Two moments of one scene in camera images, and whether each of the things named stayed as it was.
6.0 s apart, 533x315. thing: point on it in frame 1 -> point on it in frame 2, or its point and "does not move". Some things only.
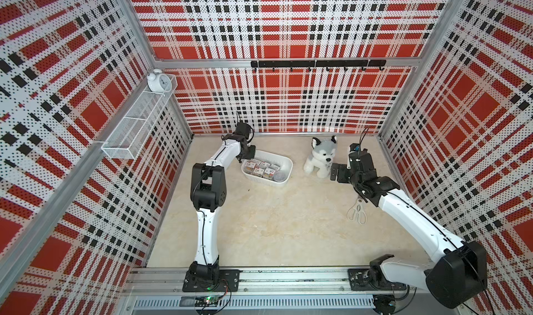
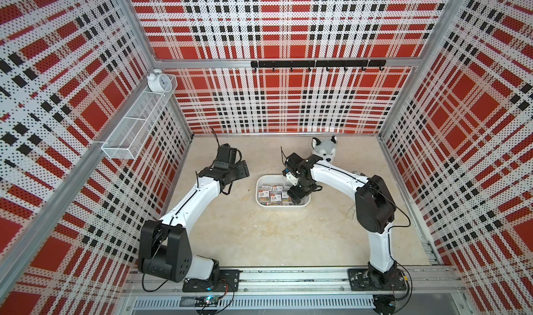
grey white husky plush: (321, 157) does not move
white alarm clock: (158, 82) does not move
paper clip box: (250, 166) -> (264, 196)
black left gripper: (252, 152) -> (243, 170)
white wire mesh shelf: (128, 137) does not move
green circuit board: (206, 301) does not move
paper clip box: (268, 173) -> (275, 197)
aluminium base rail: (257, 279) does not move
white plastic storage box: (268, 168) -> (271, 192)
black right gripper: (343, 169) -> (295, 194)
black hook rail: (320, 63) does not move
